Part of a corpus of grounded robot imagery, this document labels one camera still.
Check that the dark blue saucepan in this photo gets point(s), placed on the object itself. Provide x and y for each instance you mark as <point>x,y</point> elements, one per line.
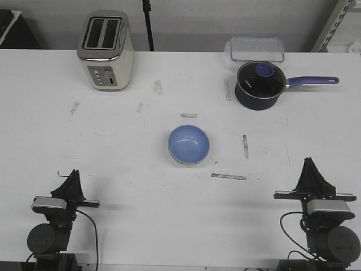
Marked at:
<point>259,104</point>

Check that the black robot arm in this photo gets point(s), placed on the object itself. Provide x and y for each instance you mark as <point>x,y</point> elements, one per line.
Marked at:
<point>48,242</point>
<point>330,246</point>

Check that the white slotted shelf rack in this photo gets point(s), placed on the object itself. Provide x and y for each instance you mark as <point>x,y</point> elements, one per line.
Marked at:
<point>341,32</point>

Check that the glass pot lid blue knob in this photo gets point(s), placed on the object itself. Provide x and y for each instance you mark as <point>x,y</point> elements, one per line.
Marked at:
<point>261,79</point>

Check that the blue bowl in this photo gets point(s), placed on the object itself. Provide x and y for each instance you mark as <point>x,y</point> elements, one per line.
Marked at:
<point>188,136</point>

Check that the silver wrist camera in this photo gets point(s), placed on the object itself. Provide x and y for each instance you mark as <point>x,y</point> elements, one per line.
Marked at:
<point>48,205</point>
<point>329,209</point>

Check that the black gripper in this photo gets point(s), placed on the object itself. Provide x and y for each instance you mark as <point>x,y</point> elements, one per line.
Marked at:
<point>66,191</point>
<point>319,185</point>

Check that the cream toaster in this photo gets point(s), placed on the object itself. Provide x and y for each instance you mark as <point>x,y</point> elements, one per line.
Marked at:
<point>106,51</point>

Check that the clear plastic container blue lid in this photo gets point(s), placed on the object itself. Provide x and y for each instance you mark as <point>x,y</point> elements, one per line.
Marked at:
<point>245,49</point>

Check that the black tripod pole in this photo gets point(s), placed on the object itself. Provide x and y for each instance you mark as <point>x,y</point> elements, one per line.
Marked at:
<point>146,11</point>

